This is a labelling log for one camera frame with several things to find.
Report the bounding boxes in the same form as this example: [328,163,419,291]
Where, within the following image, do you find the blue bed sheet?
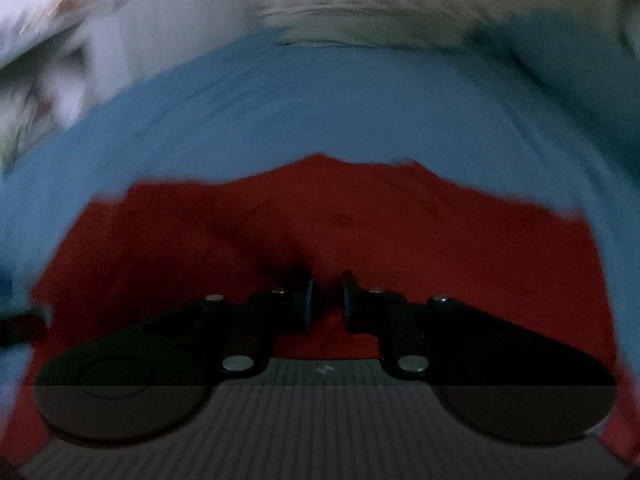
[0,10,640,401]

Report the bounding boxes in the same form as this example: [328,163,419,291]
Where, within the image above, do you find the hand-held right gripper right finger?
[340,270,551,380]

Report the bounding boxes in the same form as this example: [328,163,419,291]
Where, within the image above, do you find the red small garment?
[0,154,640,472]

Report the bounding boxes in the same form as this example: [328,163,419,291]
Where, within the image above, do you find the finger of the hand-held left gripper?
[0,312,50,349]

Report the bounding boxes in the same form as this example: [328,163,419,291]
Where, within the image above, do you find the printed cloth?
[0,0,132,161]

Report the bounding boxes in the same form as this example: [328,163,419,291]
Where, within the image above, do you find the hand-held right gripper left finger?
[114,274,316,380]

